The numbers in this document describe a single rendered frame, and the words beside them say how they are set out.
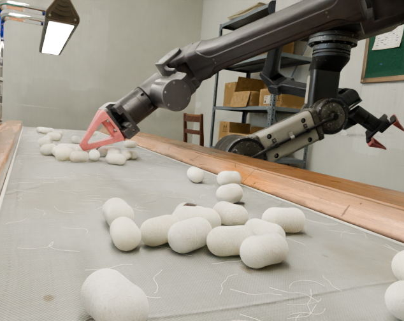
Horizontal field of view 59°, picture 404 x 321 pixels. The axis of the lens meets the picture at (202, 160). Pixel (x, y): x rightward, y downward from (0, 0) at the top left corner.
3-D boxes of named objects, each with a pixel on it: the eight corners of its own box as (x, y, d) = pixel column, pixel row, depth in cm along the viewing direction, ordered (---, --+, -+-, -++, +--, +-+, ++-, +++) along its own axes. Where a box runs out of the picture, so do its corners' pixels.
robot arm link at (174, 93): (195, 82, 77) (174, 48, 73) (225, 85, 67) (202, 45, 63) (155, 117, 74) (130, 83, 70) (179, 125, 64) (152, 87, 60)
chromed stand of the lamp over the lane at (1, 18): (53, 150, 129) (58, 23, 124) (57, 157, 111) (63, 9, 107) (-8, 148, 121) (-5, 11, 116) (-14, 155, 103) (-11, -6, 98)
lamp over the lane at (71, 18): (60, 55, 145) (61, 37, 144) (79, 24, 89) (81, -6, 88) (38, 52, 141) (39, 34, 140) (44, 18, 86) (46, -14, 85)
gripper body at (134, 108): (111, 107, 63) (143, 83, 65) (100, 107, 72) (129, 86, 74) (133, 137, 65) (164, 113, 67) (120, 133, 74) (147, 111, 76)
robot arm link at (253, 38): (411, 4, 54) (394, -68, 49) (414, 20, 51) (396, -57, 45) (189, 86, 79) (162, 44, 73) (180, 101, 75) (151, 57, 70)
